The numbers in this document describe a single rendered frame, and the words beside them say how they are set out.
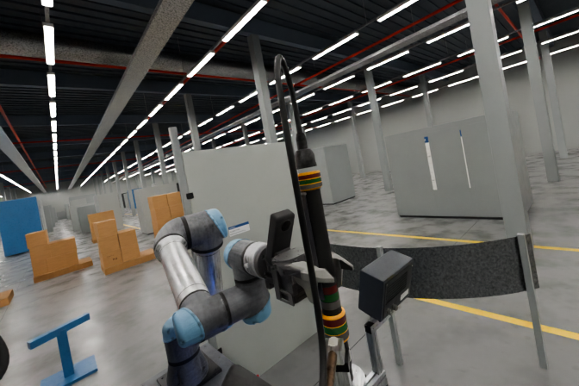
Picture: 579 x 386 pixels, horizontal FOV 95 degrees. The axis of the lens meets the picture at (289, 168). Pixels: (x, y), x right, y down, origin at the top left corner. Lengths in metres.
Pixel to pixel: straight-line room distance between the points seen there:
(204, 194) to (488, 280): 2.23
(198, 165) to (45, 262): 7.74
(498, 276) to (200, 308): 2.22
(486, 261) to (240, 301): 2.06
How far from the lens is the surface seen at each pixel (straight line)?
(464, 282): 2.48
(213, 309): 0.67
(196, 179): 2.26
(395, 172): 7.04
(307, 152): 0.43
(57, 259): 9.64
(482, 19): 4.82
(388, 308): 1.30
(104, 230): 7.92
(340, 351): 0.48
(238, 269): 0.67
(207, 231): 0.98
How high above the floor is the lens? 1.74
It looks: level
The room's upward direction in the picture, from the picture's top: 10 degrees counter-clockwise
